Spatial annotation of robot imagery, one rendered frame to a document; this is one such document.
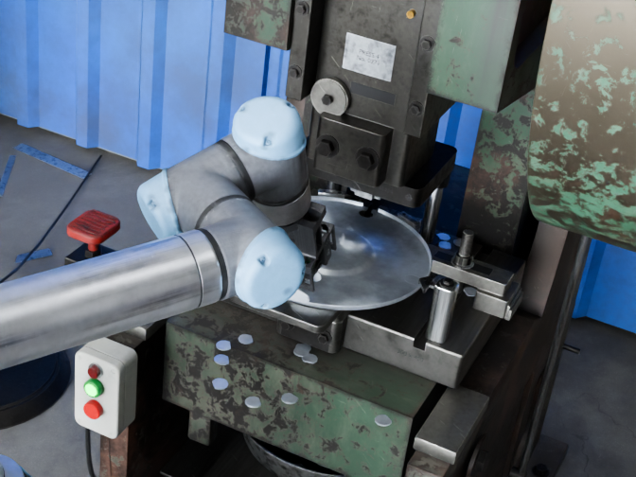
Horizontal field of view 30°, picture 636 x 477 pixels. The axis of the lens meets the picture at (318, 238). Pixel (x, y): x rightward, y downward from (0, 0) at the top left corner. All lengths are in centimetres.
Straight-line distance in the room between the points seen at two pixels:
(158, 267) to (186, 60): 214
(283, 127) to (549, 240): 79
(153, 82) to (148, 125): 13
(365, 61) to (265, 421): 54
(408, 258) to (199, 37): 161
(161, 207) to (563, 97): 42
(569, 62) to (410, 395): 66
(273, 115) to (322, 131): 35
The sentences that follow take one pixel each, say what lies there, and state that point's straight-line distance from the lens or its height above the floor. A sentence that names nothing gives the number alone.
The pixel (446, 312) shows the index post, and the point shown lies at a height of 76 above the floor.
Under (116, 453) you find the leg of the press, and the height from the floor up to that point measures 42.
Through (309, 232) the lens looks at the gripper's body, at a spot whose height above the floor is 96.
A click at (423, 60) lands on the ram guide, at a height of 110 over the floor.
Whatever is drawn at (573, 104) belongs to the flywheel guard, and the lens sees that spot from 118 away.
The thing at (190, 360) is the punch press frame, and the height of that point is 59.
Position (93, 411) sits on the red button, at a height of 54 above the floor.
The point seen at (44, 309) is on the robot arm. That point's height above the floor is 104.
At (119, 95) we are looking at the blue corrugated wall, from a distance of 341.
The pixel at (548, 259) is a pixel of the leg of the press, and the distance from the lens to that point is 196.
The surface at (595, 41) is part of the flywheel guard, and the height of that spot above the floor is 129.
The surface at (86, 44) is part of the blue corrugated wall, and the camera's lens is 338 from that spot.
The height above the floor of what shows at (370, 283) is 78.
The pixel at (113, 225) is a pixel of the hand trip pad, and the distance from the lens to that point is 174.
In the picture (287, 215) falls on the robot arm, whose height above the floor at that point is 99.
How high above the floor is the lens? 167
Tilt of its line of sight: 31 degrees down
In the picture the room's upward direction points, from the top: 8 degrees clockwise
